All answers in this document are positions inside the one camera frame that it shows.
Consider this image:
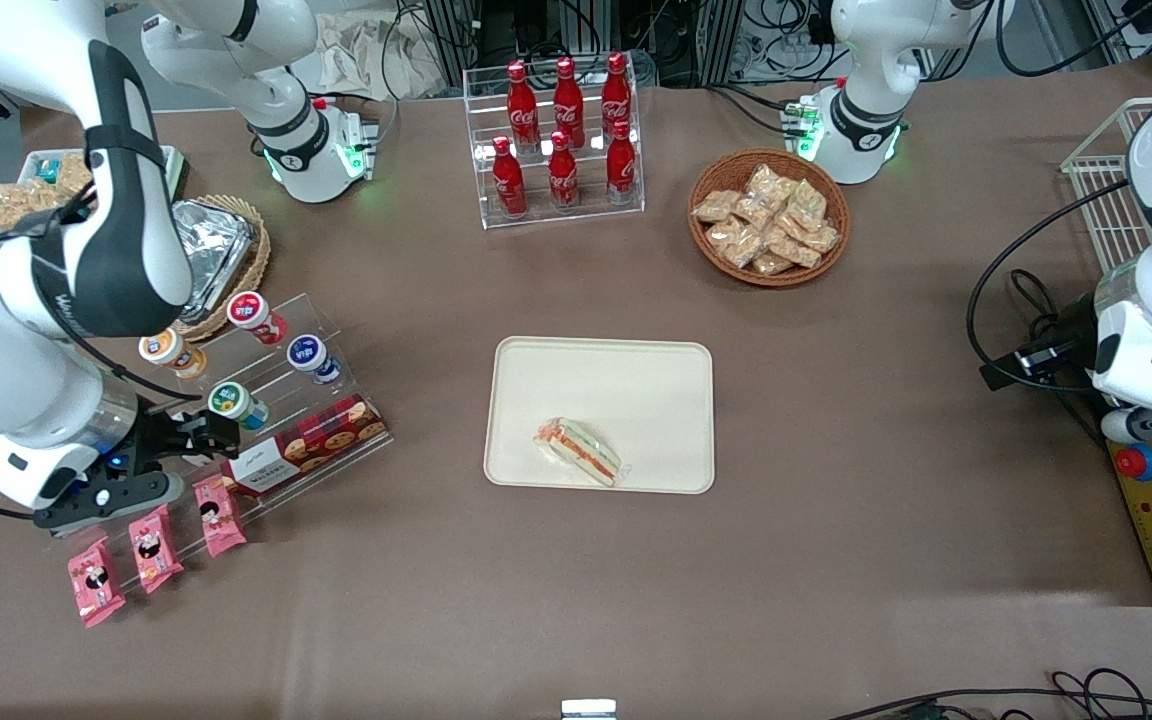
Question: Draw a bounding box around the beige rectangular tray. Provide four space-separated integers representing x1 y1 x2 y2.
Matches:
483 336 716 495

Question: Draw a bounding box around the aluminium frame rack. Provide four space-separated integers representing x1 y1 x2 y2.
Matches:
416 0 837 89

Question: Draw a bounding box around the blue lid yogurt cup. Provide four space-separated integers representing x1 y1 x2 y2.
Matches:
286 334 343 387

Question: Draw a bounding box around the black floor cable bundle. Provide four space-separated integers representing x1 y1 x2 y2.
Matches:
826 668 1152 720

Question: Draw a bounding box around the red cola bottle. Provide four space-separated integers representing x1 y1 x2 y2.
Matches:
601 52 633 139
553 56 585 149
506 60 540 153
606 120 637 206
492 135 527 219
548 130 580 211

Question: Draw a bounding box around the red plaid cookie box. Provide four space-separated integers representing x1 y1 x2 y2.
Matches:
221 393 389 499

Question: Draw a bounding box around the red lid yogurt cup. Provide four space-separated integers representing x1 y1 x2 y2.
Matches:
227 290 289 346

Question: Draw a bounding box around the white rectangular snack bin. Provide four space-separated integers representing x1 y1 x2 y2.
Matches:
21 146 187 201

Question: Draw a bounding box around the orange lid yogurt cup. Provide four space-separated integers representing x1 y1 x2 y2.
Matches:
138 328 209 380

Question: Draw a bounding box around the oval light wicker basket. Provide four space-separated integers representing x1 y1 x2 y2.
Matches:
168 194 272 344

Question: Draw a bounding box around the silver foil container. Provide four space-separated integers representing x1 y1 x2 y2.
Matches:
174 200 257 323

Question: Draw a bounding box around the long black looped cable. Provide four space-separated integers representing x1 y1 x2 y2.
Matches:
967 180 1133 393

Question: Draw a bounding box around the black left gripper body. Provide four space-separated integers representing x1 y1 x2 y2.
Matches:
1031 295 1103 377

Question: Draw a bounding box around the clear acrylic bottle rack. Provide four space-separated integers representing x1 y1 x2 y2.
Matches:
463 52 646 231

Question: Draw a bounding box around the white wire basket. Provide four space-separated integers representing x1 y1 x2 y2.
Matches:
1060 97 1152 276

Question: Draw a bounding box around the triangle sandwich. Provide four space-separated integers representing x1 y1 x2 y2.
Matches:
534 417 627 489

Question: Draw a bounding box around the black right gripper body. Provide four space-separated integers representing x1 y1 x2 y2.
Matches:
86 400 189 483

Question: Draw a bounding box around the clear acrylic stepped stand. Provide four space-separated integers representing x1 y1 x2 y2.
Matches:
56 292 395 561

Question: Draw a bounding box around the pink snack packet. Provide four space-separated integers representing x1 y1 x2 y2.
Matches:
193 474 248 558
128 503 185 595
67 537 126 629

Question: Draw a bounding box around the round brown wicker basket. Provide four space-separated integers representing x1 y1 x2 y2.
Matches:
688 148 851 289

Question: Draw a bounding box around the green lid yogurt cup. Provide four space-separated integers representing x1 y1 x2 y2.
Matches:
207 380 272 432

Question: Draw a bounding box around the puffed grain snack pack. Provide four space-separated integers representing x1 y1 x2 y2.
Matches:
0 183 45 233
56 152 95 197
33 180 87 226

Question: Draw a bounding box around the crumpled beige cloth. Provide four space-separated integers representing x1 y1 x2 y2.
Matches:
314 15 449 101

